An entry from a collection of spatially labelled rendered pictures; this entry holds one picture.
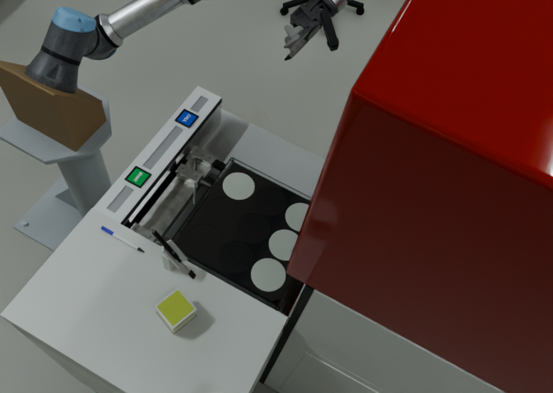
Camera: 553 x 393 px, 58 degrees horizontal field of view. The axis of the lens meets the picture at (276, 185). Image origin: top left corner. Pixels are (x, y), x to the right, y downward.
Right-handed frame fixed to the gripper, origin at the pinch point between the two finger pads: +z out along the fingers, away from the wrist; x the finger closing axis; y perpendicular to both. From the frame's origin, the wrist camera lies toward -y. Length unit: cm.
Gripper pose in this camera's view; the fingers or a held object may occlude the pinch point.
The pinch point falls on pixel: (285, 56)
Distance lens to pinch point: 156.9
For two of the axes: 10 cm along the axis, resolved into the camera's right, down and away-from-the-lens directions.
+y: -7.0, -7.2, 0.2
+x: -0.2, 0.0, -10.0
